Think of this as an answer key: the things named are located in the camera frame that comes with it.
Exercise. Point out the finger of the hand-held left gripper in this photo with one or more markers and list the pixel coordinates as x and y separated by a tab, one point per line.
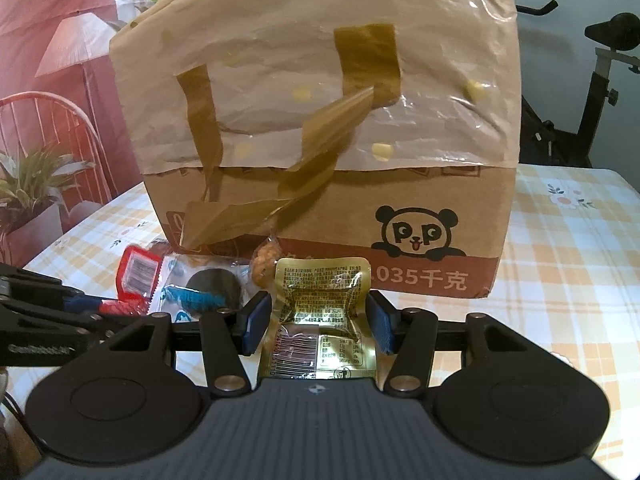
45	285
65	321

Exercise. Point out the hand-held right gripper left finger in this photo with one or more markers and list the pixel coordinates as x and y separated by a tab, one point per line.
255	321

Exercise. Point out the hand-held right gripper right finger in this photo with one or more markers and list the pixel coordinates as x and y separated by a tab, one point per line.
381	325

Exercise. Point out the gold foil snack packet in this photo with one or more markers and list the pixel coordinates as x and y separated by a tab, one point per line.
320	300

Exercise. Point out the red snack packet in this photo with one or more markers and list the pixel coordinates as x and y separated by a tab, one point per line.
137	272

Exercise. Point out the cardboard box with panda print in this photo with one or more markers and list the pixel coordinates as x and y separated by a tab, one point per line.
350	200

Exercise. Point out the clear packet with dark cookie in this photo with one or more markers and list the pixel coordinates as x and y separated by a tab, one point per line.
215	282

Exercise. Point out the orange snack packet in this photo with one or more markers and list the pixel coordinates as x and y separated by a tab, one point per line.
264	262

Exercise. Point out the checkered floral tablecloth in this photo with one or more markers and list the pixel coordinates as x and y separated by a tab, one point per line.
565	270

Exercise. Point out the black exercise bike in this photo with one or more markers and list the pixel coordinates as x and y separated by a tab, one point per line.
595	105

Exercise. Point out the red printed wall cloth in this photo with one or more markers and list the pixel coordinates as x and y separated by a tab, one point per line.
50	110

